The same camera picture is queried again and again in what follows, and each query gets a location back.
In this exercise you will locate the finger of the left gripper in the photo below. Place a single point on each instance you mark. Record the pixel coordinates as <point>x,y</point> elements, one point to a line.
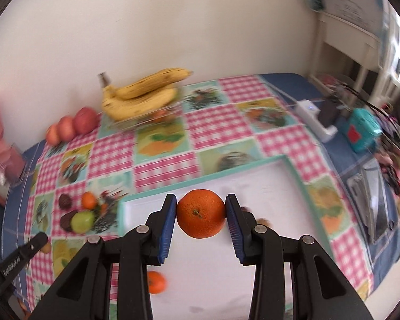
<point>12,265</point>

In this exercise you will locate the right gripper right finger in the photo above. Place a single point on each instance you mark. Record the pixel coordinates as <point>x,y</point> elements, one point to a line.
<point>320,289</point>

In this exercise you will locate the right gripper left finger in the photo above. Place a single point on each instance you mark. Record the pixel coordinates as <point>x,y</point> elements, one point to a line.
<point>82,289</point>

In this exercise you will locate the orange mandarin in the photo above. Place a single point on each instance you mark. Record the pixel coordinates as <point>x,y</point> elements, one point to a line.
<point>88,201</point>
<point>157,283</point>

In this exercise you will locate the dark avocado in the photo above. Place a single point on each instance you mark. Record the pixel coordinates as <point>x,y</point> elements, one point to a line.
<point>65,221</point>
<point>65,202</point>

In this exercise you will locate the large orange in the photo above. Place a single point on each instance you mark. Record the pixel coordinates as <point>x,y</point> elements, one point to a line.
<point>201,213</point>

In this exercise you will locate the small brown kiwi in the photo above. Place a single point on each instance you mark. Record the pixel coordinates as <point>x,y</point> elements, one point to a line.
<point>46,249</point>

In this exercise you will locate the green pear on table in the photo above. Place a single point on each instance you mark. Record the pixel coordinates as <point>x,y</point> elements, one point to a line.
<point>82,222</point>

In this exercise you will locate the pink checkered fruit tablecloth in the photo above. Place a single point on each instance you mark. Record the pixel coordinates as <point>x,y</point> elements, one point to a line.
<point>186,139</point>

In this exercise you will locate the white tray teal rim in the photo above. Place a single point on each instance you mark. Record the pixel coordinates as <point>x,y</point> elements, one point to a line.
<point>205,279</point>

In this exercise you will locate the left red apple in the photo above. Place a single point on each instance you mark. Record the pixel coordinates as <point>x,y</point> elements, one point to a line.
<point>52,135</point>

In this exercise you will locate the red apple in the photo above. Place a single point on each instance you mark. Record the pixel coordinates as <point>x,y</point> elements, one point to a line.
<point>85,121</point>
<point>66,130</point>
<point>52,135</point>

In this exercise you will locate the middle red apple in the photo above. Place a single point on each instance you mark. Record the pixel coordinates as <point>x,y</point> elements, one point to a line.
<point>66,130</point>

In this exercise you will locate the teal toy box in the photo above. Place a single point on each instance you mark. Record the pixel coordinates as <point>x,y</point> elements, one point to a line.
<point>361,129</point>

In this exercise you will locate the right red apple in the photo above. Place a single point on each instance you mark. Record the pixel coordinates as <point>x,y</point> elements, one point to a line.
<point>85,121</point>

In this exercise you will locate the black power adapter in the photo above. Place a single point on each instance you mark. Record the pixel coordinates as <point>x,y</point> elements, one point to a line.
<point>330,111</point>

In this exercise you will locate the white power strip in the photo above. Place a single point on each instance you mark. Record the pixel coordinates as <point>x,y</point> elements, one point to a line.
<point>308,112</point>

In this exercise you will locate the clear plastic fruit container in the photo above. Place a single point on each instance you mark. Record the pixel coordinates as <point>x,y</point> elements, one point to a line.
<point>146,116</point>

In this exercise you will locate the yellow banana bunch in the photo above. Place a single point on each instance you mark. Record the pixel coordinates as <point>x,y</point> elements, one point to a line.
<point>160,79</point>

